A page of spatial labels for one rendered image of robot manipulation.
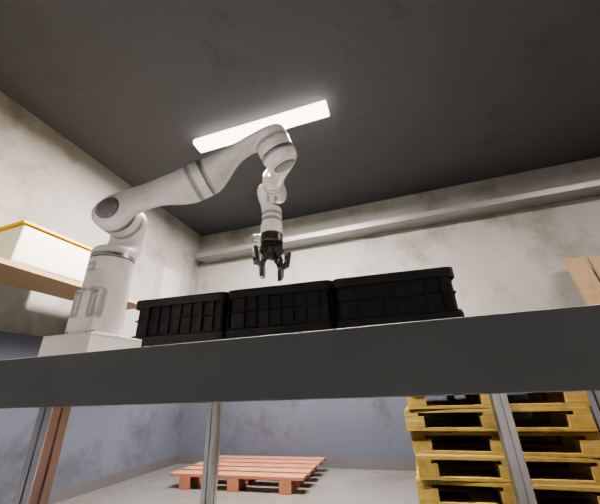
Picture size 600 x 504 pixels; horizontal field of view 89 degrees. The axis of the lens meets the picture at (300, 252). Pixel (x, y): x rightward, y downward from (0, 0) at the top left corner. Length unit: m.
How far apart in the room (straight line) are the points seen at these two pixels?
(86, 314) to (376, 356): 0.64
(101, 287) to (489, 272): 3.39
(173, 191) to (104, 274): 0.23
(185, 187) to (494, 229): 3.43
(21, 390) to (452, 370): 0.33
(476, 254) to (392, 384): 3.53
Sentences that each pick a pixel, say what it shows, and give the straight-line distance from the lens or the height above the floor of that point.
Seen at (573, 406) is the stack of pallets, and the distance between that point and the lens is 2.65.
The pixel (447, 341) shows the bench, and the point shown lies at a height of 0.69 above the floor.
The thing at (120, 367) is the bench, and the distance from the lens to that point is 0.28.
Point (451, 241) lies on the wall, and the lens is 3.73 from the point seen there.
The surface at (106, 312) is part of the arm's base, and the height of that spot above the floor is 0.83.
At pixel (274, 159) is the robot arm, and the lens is 0.79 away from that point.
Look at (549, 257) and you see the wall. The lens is 3.85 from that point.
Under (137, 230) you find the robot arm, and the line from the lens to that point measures 0.86.
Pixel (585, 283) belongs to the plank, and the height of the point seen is 1.43.
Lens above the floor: 0.66
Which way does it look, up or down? 24 degrees up
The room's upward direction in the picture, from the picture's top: 2 degrees counter-clockwise
